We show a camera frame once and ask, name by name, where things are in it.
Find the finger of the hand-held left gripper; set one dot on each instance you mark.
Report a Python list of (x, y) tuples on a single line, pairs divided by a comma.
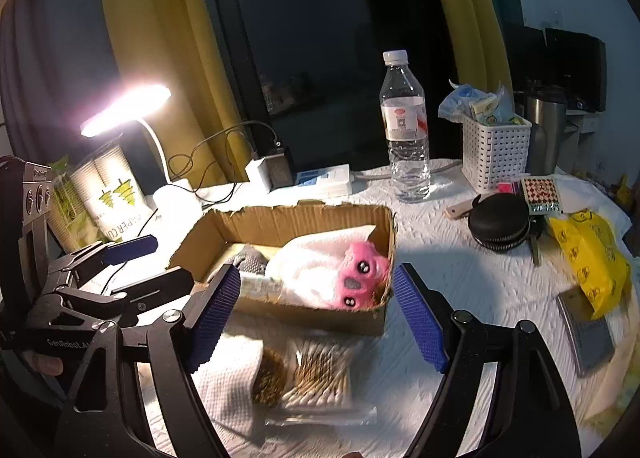
[(131, 248), (160, 284)]

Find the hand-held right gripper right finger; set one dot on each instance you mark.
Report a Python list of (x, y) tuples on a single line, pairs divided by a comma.
[(421, 320)]

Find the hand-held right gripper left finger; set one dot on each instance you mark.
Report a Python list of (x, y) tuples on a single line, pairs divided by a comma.
[(216, 318)]

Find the pink plush toy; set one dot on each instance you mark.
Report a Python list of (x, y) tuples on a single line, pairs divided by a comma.
[(361, 258)]

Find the cardboard box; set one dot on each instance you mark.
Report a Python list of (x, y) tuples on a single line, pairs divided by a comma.
[(285, 219)]

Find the person's left hand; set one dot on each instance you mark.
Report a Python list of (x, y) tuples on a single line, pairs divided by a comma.
[(47, 366)]

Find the white quilted table cloth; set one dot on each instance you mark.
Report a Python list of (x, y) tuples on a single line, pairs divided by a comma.
[(450, 298)]

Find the paper cup package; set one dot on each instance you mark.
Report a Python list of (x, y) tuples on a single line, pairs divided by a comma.
[(110, 188)]

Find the grey knitted cloth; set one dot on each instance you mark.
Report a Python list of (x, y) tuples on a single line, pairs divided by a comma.
[(250, 260)]

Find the white paper towel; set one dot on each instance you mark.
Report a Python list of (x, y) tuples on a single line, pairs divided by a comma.
[(225, 390)]

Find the brown scouring pad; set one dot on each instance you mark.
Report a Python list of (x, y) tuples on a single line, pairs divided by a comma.
[(271, 378)]

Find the cotton swab packet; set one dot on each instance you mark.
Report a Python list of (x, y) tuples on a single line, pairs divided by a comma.
[(322, 373)]

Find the small beige case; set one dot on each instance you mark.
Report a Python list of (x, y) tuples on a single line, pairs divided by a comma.
[(460, 209)]

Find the black round zip case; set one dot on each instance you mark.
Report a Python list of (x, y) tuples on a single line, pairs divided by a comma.
[(497, 225)]

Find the dark key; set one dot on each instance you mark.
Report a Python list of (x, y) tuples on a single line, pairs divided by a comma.
[(535, 240)]

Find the white desk lamp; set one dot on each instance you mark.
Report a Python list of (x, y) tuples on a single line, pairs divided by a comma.
[(127, 105)]

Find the white charger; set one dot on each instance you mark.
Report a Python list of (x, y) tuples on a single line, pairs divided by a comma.
[(258, 173)]

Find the small pink box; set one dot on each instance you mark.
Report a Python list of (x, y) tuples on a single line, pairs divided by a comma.
[(509, 187)]

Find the clear plastic water bottle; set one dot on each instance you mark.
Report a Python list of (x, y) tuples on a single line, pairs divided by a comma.
[(407, 158)]

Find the grey notebook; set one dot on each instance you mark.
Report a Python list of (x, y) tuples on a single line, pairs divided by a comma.
[(585, 338)]

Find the black power adapter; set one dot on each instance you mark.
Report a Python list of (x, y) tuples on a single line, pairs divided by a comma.
[(280, 163)]

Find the white power strip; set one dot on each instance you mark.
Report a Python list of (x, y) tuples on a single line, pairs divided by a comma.
[(322, 180)]

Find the checkered packet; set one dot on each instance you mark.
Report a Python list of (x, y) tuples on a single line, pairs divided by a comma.
[(541, 194)]

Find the dark grey curtain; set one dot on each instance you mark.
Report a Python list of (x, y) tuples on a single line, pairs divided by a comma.
[(50, 63)]

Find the yellow plastic bag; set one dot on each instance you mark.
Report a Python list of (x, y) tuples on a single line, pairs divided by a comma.
[(592, 263)]

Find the white plastic basket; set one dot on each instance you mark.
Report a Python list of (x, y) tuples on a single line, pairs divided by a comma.
[(496, 153)]

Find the yellow curtain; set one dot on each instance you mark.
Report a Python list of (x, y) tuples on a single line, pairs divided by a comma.
[(472, 28), (160, 28)]

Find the pale yellow sachet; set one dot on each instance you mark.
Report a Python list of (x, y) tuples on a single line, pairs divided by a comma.
[(482, 107)]

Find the crumpled clear plastic bag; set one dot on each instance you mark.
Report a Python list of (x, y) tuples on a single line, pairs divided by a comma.
[(457, 100)]

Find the steel thermos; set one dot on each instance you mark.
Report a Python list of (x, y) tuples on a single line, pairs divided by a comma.
[(542, 133)]

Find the small yellow figure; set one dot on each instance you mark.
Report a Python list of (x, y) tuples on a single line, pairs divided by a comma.
[(623, 192)]

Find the dark window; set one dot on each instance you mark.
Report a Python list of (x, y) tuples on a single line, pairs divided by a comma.
[(310, 38)]

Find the black monitor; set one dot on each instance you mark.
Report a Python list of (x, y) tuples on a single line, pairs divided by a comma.
[(575, 68)]

